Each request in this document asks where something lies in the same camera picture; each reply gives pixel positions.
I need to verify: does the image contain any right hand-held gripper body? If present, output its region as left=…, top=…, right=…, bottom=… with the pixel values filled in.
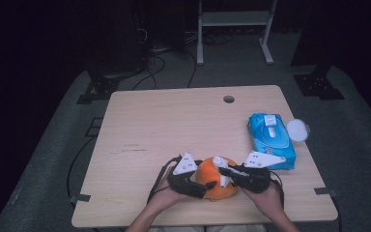
left=238, top=151, right=287, bottom=194

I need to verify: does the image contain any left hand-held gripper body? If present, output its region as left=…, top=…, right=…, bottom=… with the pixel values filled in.
left=167, top=152, right=207, bottom=199

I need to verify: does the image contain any orange plush toy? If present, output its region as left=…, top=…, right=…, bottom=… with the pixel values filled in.
left=191, top=156, right=241, bottom=202

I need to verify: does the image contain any blue wet wipe pack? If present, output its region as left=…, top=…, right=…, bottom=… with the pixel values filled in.
left=246, top=112, right=298, bottom=171

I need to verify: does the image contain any person's left hand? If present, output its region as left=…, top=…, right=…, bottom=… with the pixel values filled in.
left=146, top=175, right=191, bottom=214

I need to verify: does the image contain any person's right hand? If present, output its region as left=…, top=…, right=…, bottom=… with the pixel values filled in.
left=243, top=183, right=284, bottom=223

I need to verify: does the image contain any white round lid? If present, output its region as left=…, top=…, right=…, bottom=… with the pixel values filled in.
left=285, top=117, right=311, bottom=143

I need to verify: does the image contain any grey tape piece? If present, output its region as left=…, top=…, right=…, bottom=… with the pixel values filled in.
left=313, top=187, right=338, bottom=197
left=70, top=193, right=92, bottom=204

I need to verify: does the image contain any black floor cable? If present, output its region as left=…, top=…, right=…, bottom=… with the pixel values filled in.
left=66, top=136, right=96, bottom=207
left=186, top=49, right=197, bottom=89
left=131, top=54, right=167, bottom=91

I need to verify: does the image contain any black stand with base plate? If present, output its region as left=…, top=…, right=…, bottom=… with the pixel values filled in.
left=291, top=32, right=346, bottom=101
left=75, top=47, right=146, bottom=104

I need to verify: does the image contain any bundle of dark cables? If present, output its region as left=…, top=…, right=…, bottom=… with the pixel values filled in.
left=183, top=30, right=236, bottom=46

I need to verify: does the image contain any white metal stand frame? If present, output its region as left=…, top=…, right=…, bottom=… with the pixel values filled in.
left=196, top=0, right=278, bottom=66

